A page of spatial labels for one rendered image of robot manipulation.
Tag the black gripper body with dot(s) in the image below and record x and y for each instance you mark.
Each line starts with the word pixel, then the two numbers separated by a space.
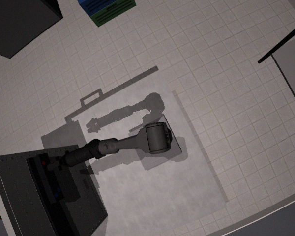
pixel 67 160

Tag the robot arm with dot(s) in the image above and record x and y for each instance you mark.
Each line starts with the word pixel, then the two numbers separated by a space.
pixel 153 139

